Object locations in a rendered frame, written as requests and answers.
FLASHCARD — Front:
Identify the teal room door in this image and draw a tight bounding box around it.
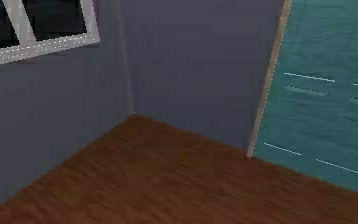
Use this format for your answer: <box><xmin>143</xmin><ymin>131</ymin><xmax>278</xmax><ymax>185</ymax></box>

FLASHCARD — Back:
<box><xmin>246</xmin><ymin>0</ymin><xmax>358</xmax><ymax>198</ymax></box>

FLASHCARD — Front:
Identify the white framed window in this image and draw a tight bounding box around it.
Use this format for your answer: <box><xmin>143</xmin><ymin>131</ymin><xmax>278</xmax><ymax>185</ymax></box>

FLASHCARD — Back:
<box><xmin>0</xmin><ymin>0</ymin><xmax>101</xmax><ymax>69</ymax></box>

